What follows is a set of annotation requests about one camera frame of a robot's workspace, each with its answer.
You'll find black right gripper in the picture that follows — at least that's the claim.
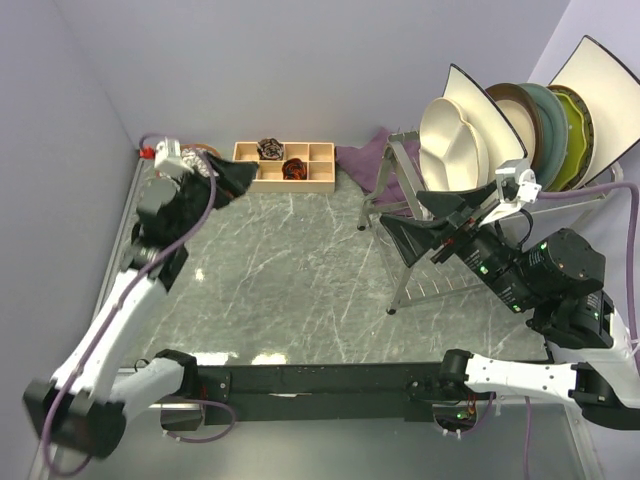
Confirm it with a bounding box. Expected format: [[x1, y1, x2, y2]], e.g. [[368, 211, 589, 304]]
[[372, 177, 531, 309]]

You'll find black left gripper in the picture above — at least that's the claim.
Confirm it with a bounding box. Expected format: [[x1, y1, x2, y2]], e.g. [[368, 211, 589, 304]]
[[172, 150, 259, 243]]

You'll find floral patterned round plate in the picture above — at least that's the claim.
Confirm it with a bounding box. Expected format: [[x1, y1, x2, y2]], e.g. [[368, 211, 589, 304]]
[[181, 143, 221, 177]]

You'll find cream divided plate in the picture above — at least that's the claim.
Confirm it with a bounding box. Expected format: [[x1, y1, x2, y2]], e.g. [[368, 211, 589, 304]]
[[419, 97, 489, 192]]

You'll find white square plate black rim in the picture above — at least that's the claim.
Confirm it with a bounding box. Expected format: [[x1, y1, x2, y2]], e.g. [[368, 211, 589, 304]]
[[443, 64, 528, 178]]

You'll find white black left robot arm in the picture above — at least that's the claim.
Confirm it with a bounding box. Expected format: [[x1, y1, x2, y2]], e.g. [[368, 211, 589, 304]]
[[23, 152, 259, 459]]

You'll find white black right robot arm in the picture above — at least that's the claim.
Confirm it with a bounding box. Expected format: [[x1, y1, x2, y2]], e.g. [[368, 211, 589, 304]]
[[380, 180, 639, 431]]

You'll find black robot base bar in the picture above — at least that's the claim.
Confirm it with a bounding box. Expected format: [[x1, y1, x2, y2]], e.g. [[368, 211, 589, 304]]
[[168, 362, 490, 422]]

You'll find steel dish rack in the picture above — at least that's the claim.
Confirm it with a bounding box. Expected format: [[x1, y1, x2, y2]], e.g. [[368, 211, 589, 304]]
[[361, 131, 604, 313]]

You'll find brown patterned rolled fabric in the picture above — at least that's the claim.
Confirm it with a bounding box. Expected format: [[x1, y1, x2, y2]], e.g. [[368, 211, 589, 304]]
[[256, 138, 284, 161]]

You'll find wooden compartment tray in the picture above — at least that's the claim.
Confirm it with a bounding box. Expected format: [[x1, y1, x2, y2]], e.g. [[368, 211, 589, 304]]
[[232, 141, 336, 194]]

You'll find orange black rolled fabric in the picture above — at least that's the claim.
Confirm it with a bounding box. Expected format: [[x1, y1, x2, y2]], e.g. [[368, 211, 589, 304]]
[[281, 158, 308, 180]]

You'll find purple cloth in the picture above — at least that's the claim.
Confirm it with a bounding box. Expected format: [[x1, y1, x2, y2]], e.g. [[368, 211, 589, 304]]
[[335, 127, 406, 207]]

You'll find brown rimmed cream plate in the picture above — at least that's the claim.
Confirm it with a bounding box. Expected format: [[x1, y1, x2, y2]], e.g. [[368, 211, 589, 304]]
[[486, 83, 544, 170]]

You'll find teal round plate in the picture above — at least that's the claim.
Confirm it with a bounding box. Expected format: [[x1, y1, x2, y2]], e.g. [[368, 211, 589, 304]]
[[520, 83, 569, 191]]

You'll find green scalloped plate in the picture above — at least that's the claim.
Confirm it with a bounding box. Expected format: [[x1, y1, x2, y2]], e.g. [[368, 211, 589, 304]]
[[546, 85, 595, 192]]

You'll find rear white square plate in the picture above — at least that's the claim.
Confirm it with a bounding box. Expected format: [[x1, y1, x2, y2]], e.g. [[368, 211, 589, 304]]
[[551, 35, 640, 187]]

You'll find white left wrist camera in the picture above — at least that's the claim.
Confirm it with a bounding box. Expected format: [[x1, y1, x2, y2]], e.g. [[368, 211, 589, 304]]
[[139, 137, 193, 179]]

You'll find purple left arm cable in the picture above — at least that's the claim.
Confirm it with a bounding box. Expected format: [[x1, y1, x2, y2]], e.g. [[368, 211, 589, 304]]
[[37, 132, 236, 476]]

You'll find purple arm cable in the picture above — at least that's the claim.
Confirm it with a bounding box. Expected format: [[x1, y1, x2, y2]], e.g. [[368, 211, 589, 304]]
[[37, 132, 236, 476], [519, 181, 640, 480]]

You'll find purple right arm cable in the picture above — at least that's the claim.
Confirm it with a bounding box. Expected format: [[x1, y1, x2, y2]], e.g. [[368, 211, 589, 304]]
[[519, 181, 640, 480]]

